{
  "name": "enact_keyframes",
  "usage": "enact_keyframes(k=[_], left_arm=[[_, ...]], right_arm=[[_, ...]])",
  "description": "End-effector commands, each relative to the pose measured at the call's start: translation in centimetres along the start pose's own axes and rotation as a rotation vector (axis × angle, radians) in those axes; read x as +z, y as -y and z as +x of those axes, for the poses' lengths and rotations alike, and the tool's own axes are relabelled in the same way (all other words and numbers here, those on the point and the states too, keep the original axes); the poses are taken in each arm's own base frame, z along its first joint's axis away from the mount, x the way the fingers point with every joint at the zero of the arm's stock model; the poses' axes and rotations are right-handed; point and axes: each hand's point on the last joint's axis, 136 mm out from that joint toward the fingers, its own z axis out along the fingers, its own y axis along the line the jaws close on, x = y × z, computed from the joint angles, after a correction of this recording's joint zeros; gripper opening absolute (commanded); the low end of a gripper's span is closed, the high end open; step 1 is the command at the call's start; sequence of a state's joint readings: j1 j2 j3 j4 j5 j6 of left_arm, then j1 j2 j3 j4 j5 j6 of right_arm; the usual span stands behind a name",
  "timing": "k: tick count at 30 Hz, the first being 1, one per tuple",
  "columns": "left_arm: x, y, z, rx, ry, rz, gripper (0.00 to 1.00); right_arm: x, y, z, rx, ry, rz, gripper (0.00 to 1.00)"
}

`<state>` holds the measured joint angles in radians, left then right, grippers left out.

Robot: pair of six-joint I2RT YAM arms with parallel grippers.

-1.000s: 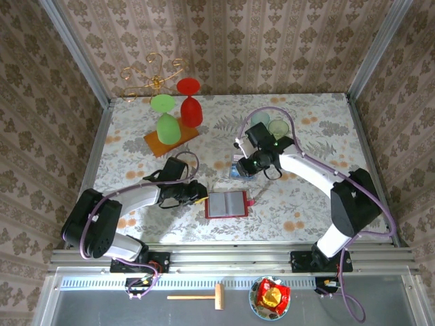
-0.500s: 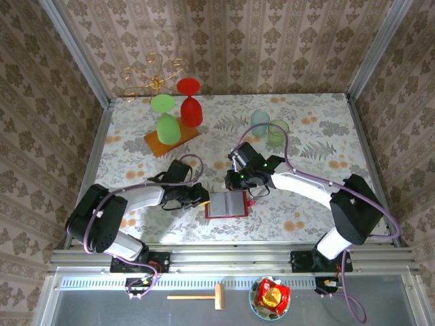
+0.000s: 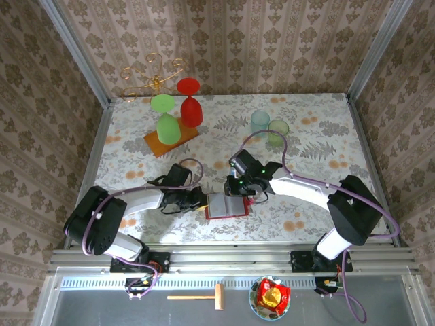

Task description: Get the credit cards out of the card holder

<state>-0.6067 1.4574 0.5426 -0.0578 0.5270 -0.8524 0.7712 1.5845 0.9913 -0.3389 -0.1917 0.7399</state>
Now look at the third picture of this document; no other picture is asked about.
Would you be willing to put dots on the blue credit card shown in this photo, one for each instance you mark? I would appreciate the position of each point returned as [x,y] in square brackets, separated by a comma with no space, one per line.
[233,173]

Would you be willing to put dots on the red card holder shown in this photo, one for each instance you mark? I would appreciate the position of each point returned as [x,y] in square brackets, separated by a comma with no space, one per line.
[221,205]

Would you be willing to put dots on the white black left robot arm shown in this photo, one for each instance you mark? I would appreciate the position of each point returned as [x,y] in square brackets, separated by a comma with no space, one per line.
[142,202]

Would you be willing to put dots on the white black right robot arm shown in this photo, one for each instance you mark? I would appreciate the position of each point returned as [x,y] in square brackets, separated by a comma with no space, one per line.
[295,186]

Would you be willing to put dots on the orange wooden rack base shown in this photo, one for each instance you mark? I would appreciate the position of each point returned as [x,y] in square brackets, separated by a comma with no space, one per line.
[154,144]

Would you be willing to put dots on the green plastic tumbler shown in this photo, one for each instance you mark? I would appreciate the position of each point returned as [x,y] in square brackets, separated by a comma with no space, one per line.
[278,127]

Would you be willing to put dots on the blue plastic tumbler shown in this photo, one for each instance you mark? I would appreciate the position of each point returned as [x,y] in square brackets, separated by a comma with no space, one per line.
[260,120]

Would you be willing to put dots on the green wine glass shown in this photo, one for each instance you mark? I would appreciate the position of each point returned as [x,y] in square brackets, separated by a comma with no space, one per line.
[168,130]

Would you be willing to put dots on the slotted metal strip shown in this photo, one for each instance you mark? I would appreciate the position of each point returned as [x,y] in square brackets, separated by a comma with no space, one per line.
[204,283]

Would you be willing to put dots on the red wine glass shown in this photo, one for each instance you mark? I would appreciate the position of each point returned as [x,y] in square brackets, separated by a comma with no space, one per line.
[191,112]

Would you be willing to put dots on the wooden mallet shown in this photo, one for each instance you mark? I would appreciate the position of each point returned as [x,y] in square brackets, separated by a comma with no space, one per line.
[220,297]

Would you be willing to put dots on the floral table cover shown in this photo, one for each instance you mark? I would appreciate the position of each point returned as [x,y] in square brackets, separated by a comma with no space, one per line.
[340,112]

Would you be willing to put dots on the red yellow snack bag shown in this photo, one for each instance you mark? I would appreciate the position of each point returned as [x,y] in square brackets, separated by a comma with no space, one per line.
[272,297]

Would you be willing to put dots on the grey metal panel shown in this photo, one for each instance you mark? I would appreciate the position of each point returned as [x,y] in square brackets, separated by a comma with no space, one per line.
[391,305]

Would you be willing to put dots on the aluminium frame cross rail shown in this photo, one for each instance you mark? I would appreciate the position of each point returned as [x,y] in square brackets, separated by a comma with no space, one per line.
[231,261]

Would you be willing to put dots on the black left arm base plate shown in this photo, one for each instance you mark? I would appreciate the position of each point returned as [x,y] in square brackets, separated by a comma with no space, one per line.
[161,261]

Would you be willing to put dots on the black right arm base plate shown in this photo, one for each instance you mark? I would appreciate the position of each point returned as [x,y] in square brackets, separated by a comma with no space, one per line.
[300,263]

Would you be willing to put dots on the aluminium table side rail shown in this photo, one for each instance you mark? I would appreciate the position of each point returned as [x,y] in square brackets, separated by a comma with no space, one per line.
[361,129]
[89,169]

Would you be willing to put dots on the aluminium frame post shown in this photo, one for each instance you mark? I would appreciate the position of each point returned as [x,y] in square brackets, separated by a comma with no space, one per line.
[376,51]
[79,54]

